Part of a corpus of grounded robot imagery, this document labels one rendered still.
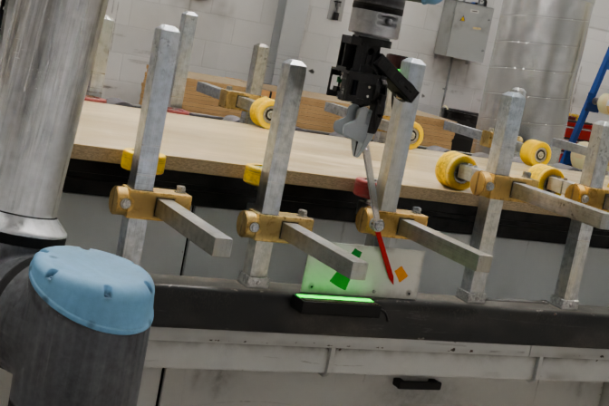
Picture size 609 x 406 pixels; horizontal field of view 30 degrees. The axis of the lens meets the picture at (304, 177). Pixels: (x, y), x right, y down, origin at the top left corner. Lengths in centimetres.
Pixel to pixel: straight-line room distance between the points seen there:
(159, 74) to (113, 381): 76
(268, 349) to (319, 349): 11
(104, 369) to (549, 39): 497
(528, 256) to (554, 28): 349
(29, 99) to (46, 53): 6
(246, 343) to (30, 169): 84
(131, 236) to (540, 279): 112
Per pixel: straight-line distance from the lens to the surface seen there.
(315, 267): 215
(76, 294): 130
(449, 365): 243
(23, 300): 136
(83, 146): 213
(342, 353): 228
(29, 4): 144
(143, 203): 198
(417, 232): 216
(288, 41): 967
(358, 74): 197
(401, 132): 219
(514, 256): 269
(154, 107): 197
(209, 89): 340
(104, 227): 222
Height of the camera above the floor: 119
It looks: 8 degrees down
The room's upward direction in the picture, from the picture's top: 11 degrees clockwise
